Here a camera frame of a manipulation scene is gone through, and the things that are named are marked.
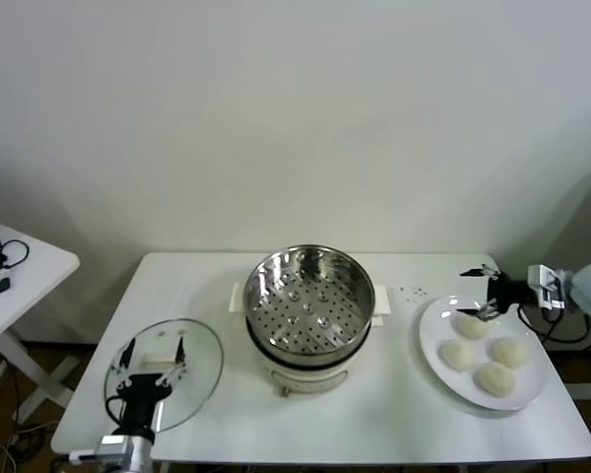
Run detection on white steamed baozi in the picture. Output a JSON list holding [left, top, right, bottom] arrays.
[[438, 339, 476, 371], [490, 336, 531, 369], [452, 313, 488, 341], [473, 362, 517, 398]]

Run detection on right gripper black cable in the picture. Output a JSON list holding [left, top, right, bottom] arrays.
[[515, 303, 591, 346]]

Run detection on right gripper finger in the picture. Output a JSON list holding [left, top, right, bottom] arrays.
[[460, 264, 503, 285], [461, 300, 503, 321]]

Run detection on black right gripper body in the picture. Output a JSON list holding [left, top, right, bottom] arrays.
[[488, 274, 534, 315]]

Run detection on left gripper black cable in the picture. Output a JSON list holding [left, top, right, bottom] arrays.
[[104, 396, 129, 430]]

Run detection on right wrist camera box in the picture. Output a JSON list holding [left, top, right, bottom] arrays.
[[527, 264, 570, 311]]

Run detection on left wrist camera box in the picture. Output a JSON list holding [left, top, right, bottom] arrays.
[[68, 433, 132, 465]]

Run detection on cream electric cooking pot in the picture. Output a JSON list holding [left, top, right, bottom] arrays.
[[229, 281, 393, 398]]

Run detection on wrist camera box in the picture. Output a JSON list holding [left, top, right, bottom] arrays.
[[527, 264, 570, 311], [68, 433, 132, 465]]

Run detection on stainless steel steamer basket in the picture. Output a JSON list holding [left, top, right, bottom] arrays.
[[242, 244, 375, 364]]

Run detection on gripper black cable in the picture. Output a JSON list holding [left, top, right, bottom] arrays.
[[515, 303, 591, 346], [104, 396, 129, 430]]

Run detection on glass pot lid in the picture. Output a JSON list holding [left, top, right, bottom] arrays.
[[102, 318, 226, 435]]

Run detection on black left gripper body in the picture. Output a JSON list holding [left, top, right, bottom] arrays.
[[116, 373, 171, 435]]

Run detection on white folding table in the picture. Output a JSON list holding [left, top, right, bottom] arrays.
[[0, 221, 82, 425]]

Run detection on white round plate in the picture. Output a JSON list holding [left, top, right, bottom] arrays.
[[418, 294, 549, 411]]

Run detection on black looped cable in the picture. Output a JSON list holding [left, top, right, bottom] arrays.
[[0, 239, 31, 275]]

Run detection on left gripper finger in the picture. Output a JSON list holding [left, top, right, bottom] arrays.
[[158, 334, 188, 389], [110, 338, 137, 390]]

